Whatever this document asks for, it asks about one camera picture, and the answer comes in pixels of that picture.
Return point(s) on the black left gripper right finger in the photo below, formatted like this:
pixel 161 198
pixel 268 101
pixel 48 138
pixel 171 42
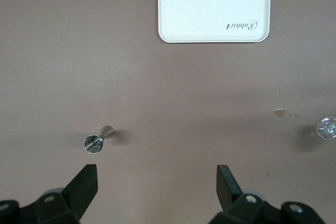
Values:
pixel 231 195

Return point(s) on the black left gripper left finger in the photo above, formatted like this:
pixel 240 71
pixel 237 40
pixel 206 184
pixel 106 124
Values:
pixel 76 192

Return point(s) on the steel double jigger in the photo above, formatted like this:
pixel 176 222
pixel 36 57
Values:
pixel 93 144

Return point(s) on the small brown liquid spill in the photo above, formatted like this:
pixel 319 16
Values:
pixel 279 113

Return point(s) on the white rabbit print tray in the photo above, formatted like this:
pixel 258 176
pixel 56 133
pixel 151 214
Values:
pixel 218 9

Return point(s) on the clear wine glass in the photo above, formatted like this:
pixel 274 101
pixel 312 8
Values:
pixel 326 128

